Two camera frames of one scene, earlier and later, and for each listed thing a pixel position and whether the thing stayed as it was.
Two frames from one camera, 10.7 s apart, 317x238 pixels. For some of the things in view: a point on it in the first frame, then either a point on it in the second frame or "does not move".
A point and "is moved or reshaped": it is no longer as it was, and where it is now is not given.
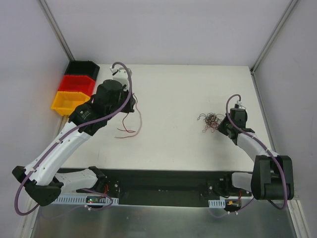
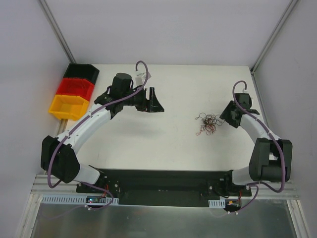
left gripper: [131, 103] → [150, 99]
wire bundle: [211, 121] is moved or reshaped
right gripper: [225, 125] → [229, 113]
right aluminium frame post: [289, 9] does not move
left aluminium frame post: [44, 5] does not move
